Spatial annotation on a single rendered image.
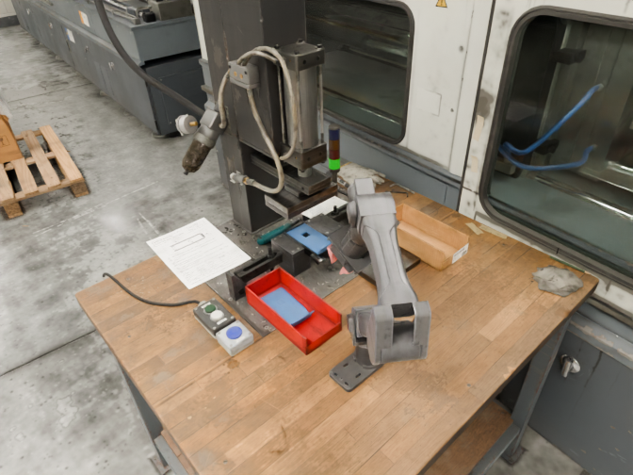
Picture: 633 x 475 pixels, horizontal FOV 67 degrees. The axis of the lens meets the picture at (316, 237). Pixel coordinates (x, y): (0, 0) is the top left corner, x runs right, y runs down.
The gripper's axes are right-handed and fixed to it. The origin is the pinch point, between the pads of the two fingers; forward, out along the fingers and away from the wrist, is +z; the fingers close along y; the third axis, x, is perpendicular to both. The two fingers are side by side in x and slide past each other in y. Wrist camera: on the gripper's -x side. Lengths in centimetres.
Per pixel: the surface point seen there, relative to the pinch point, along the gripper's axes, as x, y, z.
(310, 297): 1.2, 0.6, 18.6
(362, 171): -60, 33, 39
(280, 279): 1.1, 10.9, 26.7
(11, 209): 33, 202, 232
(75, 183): -11, 200, 226
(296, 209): -6.0, 20.4, 8.5
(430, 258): -35.6, -10.4, 14.2
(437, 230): -47, -4, 16
